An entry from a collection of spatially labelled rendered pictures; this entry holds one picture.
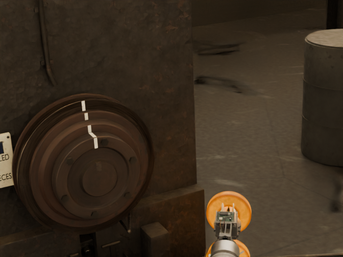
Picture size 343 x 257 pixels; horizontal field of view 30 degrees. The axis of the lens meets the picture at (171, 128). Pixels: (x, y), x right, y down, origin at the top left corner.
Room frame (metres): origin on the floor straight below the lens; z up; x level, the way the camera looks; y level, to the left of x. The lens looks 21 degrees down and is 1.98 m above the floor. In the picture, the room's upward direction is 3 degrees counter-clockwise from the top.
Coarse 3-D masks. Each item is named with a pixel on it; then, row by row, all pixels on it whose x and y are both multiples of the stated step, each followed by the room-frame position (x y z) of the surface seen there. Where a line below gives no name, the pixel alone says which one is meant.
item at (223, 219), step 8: (216, 216) 1.84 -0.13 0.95; (224, 216) 1.82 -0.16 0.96; (232, 216) 1.81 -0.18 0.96; (216, 224) 1.80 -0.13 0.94; (224, 224) 1.79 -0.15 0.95; (232, 224) 1.79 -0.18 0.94; (216, 232) 1.81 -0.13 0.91; (224, 232) 1.78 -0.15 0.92; (232, 232) 1.80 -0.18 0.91; (216, 240) 1.75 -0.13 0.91; (232, 240) 1.74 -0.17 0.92
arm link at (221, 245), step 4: (220, 240) 1.73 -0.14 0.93; (224, 240) 1.72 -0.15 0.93; (228, 240) 1.72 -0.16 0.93; (212, 244) 1.74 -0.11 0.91; (216, 244) 1.72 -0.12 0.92; (220, 244) 1.71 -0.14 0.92; (224, 244) 1.71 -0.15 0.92; (228, 244) 1.71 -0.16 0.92; (232, 244) 1.71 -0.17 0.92; (236, 244) 1.72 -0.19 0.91; (212, 248) 1.72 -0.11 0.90; (216, 248) 1.70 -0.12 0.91; (220, 248) 1.69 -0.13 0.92; (224, 248) 1.69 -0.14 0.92; (228, 248) 1.69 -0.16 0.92; (232, 248) 1.70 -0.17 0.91; (236, 248) 1.71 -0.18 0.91; (212, 252) 1.70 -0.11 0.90; (236, 252) 1.69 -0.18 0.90
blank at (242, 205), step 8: (224, 192) 1.95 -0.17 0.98; (232, 192) 1.94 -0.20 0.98; (216, 200) 1.93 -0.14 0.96; (224, 200) 1.93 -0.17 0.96; (232, 200) 1.92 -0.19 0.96; (240, 200) 1.92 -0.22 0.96; (208, 208) 1.93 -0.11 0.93; (216, 208) 1.93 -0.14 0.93; (240, 208) 1.92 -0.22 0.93; (248, 208) 1.91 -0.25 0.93; (208, 216) 1.93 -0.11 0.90; (240, 216) 1.92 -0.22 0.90; (248, 216) 1.91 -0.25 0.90; (248, 224) 1.91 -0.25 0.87
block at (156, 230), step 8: (152, 224) 2.06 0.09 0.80; (160, 224) 2.06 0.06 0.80; (144, 232) 2.02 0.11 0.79; (152, 232) 2.01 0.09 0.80; (160, 232) 2.01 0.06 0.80; (144, 240) 2.02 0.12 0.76; (152, 240) 1.98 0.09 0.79; (160, 240) 1.99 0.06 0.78; (168, 240) 2.00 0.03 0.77; (144, 248) 2.02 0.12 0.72; (152, 248) 1.98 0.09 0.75; (160, 248) 1.99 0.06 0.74; (168, 248) 2.00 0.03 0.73; (144, 256) 2.03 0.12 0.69; (152, 256) 1.98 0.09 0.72; (160, 256) 1.99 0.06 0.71; (168, 256) 2.00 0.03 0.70
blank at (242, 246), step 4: (236, 240) 1.97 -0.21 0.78; (240, 244) 1.95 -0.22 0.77; (240, 248) 1.94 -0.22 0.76; (244, 248) 1.95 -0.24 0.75; (208, 252) 1.96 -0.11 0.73; (240, 252) 1.94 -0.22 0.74; (244, 252) 1.94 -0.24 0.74; (248, 252) 1.95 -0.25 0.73; (208, 256) 1.96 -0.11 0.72; (240, 256) 1.94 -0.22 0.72; (244, 256) 1.94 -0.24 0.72; (248, 256) 1.94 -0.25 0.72
